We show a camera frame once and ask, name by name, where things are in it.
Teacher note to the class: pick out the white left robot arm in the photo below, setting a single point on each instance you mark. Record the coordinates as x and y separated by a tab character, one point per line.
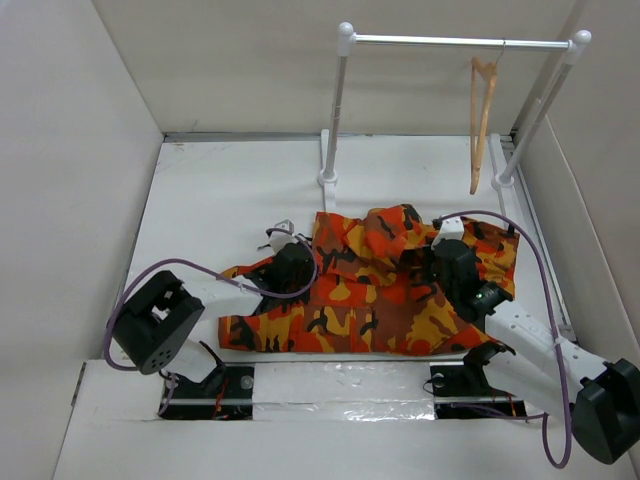
153	326

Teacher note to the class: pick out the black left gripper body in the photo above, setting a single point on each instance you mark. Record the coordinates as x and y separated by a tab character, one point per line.
303	279

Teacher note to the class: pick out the wooden clothes hanger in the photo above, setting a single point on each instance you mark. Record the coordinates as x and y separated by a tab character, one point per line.
484	76

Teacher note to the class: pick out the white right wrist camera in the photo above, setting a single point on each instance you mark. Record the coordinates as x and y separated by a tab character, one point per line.
448	229

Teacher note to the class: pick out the white clothes rack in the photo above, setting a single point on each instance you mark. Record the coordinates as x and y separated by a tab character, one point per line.
425	91

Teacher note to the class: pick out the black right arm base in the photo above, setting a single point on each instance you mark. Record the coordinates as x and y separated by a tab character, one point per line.
461	393

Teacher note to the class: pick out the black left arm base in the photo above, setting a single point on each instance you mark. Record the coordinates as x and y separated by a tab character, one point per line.
226	394

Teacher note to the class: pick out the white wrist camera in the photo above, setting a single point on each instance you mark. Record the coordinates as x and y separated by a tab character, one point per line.
448	229
280	235

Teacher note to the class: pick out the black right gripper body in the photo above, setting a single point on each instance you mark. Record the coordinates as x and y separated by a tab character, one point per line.
429	270

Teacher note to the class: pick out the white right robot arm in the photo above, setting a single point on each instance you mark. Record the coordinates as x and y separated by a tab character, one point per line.
599	399

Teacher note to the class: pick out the orange camouflage trousers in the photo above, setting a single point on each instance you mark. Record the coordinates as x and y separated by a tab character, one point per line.
371	295

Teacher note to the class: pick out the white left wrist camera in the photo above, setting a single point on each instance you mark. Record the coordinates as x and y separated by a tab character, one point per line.
280	235

